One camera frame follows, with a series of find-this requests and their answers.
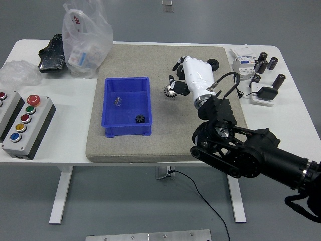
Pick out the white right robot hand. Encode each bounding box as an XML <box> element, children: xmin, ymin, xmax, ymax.
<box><xmin>167</xmin><ymin>55</ymin><xmax>217</xmax><ymax>100</ymax></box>

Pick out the large black gear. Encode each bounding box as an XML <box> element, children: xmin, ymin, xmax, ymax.
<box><xmin>163</xmin><ymin>84</ymin><xmax>178</xmax><ymax>100</ymax></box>

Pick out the small black hex nut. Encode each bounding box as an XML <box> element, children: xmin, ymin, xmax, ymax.
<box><xmin>207</xmin><ymin>58</ymin><xmax>220</xmax><ymax>71</ymax></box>

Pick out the blue plastic box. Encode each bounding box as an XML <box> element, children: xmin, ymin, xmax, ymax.
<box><xmin>100</xmin><ymin>77</ymin><xmax>153</xmax><ymax>139</ymax></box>

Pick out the grey five-button control box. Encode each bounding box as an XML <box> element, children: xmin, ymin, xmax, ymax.
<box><xmin>1</xmin><ymin>94</ymin><xmax>57</xmax><ymax>160</ymax></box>

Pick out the grey control box, red button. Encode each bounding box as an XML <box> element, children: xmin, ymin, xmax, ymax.
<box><xmin>0</xmin><ymin>90</ymin><xmax>25</xmax><ymax>143</ymax></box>

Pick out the white circuit breaker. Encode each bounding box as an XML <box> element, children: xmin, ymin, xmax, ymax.
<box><xmin>232</xmin><ymin>55</ymin><xmax>257</xmax><ymax>81</ymax></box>

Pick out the black power adapter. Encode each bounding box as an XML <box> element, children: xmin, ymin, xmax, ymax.
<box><xmin>257</xmin><ymin>86</ymin><xmax>278</xmax><ymax>101</ymax></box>

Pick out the clear floor fixture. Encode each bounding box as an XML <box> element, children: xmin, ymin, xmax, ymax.
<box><xmin>161</xmin><ymin>0</ymin><xmax>175</xmax><ymax>13</ymax></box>

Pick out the long black cylindrical capacitor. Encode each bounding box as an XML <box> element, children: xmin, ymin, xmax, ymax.
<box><xmin>272</xmin><ymin>73</ymin><xmax>287</xmax><ymax>90</ymax></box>

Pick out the grey-brown felt mat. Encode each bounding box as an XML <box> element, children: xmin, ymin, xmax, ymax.
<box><xmin>85</xmin><ymin>44</ymin><xmax>251</xmax><ymax>163</ymax></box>

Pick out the white plastic bag with boxes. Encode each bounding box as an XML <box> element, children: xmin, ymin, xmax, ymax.
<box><xmin>62</xmin><ymin>0</ymin><xmax>114</xmax><ymax>79</ymax></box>

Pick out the white table leg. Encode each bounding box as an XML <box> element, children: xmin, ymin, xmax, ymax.
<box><xmin>48</xmin><ymin>165</ymin><xmax>74</xmax><ymax>225</ymax></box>
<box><xmin>227</xmin><ymin>174</ymin><xmax>247</xmax><ymax>223</ymax></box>

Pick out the silver metal plate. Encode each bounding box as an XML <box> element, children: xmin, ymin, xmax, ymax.
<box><xmin>85</xmin><ymin>229</ymin><xmax>212</xmax><ymax>241</ymax></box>

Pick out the crumpled clear plastic bag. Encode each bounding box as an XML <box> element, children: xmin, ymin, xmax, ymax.
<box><xmin>0</xmin><ymin>60</ymin><xmax>43</xmax><ymax>88</ymax></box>

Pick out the black adapter cord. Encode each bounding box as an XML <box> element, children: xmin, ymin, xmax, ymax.
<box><xmin>233</xmin><ymin>74</ymin><xmax>260</xmax><ymax>100</ymax></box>

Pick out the metal bracket under table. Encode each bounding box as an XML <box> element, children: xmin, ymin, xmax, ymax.
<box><xmin>155</xmin><ymin>166</ymin><xmax>176</xmax><ymax>180</ymax></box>

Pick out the black floor cable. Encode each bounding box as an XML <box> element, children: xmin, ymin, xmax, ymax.
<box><xmin>168</xmin><ymin>170</ymin><xmax>231</xmax><ymax>241</ymax></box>

